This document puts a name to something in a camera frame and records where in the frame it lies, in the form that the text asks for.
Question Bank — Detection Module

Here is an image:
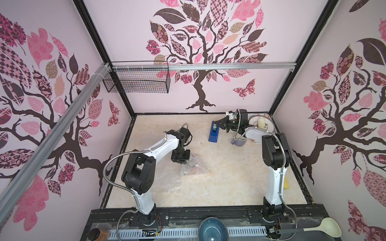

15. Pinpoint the yellow sponge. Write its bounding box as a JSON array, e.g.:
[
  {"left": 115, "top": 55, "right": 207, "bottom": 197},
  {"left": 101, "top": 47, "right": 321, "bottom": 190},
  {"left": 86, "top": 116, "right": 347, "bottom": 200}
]
[{"left": 283, "top": 176, "right": 289, "bottom": 189}]

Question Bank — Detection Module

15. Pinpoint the blue ceramic bowl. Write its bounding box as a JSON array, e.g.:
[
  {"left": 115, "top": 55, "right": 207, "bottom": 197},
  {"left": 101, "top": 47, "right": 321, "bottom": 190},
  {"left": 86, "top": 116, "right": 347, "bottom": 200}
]
[{"left": 198, "top": 217, "right": 229, "bottom": 241}]

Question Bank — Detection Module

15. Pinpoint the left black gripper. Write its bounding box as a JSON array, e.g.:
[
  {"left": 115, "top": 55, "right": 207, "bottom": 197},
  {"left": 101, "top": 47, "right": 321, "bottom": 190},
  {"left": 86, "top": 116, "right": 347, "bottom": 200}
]
[{"left": 171, "top": 146, "right": 192, "bottom": 164}]

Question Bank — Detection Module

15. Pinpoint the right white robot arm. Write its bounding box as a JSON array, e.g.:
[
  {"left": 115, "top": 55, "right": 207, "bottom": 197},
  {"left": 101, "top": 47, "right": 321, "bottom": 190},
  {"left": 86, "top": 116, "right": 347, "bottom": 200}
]
[{"left": 211, "top": 109, "right": 292, "bottom": 223}]

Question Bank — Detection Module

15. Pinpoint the black wire basket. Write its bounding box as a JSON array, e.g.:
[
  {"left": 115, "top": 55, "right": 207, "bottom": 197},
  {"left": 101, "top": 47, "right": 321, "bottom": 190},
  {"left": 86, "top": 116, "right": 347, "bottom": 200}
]
[{"left": 103, "top": 60, "right": 171, "bottom": 93}]

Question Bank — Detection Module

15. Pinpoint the blue tape dispenser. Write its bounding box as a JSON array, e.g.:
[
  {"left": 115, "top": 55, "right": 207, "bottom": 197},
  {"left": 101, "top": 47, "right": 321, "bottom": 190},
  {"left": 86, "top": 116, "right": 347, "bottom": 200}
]
[{"left": 208, "top": 121, "right": 220, "bottom": 143}]

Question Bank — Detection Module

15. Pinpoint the cream ladle grey handle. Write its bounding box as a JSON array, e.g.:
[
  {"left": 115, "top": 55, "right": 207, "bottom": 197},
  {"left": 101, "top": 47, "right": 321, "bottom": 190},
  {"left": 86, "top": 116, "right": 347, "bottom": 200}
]
[{"left": 275, "top": 218, "right": 342, "bottom": 238}]

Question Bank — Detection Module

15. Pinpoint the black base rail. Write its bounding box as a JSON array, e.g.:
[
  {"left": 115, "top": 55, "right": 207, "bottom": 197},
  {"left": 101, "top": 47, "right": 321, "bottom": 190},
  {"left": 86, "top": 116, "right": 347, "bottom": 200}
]
[{"left": 80, "top": 204, "right": 329, "bottom": 241}]

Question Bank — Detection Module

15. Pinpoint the red mug black handle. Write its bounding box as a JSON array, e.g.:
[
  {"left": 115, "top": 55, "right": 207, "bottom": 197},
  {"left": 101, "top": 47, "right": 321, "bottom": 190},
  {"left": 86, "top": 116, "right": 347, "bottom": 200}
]
[{"left": 185, "top": 162, "right": 202, "bottom": 175}]

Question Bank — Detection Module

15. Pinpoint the left metal flex conduit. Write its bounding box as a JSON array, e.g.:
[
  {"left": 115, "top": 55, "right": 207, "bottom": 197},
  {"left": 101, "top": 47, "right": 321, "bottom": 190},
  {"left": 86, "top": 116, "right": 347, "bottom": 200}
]
[{"left": 102, "top": 123, "right": 189, "bottom": 211}]

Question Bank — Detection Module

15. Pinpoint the white decorated plate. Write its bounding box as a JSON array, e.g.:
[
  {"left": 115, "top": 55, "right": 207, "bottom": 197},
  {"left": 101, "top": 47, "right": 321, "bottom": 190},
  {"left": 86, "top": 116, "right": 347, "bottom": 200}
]
[{"left": 249, "top": 114, "right": 276, "bottom": 133}]

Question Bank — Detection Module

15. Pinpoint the white green toy vegetable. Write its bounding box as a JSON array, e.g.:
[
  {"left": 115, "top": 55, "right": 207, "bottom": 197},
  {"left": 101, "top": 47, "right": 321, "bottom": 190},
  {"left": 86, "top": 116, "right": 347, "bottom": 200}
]
[{"left": 257, "top": 116, "right": 267, "bottom": 130}]

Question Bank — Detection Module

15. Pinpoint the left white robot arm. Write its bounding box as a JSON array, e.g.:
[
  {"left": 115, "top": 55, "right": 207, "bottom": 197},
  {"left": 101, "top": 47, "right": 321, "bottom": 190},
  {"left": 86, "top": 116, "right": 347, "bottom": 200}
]
[{"left": 121, "top": 124, "right": 192, "bottom": 226}]

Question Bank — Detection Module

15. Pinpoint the aluminium frame bar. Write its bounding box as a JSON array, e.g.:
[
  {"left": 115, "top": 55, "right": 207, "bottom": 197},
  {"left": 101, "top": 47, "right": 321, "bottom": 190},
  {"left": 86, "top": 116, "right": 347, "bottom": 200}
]
[
  {"left": 1, "top": 63, "right": 111, "bottom": 224},
  {"left": 112, "top": 62, "right": 297, "bottom": 71}
]

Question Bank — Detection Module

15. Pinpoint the white slotted cable duct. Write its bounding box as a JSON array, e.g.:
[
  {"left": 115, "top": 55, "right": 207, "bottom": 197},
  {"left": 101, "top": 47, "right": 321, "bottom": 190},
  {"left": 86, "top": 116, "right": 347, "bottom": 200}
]
[{"left": 119, "top": 226, "right": 267, "bottom": 241}]

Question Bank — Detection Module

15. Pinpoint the floral placemat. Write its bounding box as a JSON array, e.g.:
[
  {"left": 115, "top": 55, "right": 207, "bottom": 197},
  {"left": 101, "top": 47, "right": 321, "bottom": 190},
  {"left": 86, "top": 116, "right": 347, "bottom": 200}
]
[{"left": 246, "top": 126, "right": 277, "bottom": 144}]

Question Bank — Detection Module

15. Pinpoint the lavender mug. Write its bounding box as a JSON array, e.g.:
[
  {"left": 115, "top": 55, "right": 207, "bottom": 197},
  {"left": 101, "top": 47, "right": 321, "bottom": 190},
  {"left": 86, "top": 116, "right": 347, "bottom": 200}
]
[{"left": 231, "top": 137, "right": 248, "bottom": 147}]

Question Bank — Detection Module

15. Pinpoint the brown jar black lid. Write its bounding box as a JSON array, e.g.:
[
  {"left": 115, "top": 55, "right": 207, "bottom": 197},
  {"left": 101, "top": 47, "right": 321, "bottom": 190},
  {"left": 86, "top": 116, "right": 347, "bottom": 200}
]
[{"left": 87, "top": 228, "right": 110, "bottom": 241}]

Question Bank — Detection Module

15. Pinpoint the rear aluminium frame bar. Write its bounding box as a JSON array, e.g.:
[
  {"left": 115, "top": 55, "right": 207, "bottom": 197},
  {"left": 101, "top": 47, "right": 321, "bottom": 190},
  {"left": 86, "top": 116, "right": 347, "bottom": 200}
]
[{"left": 112, "top": 62, "right": 297, "bottom": 71}]

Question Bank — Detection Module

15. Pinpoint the left aluminium frame bar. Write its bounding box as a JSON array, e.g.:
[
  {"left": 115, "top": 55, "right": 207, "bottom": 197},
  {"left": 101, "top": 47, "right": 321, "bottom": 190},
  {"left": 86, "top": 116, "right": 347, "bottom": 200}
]
[{"left": 1, "top": 63, "right": 111, "bottom": 224}]

